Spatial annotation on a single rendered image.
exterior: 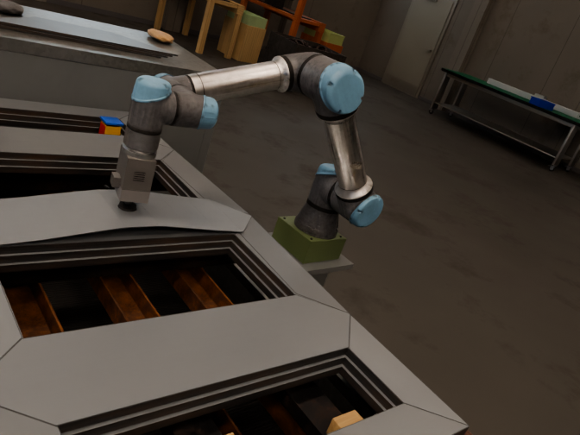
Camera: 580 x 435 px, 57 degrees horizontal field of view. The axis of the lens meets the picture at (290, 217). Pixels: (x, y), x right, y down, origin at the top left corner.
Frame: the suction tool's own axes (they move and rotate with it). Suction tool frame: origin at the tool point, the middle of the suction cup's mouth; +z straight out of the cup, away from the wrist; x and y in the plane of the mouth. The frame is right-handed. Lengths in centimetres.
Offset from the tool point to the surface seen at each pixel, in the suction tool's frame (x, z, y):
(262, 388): 15, 5, 53
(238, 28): 324, 38, -745
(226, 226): 25.1, 1.2, 1.6
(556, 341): 291, 89, -39
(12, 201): -23.5, 0.9, -2.7
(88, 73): 1, -9, -83
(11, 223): -23.8, 1.1, 6.7
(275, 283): 30.6, 3.7, 23.0
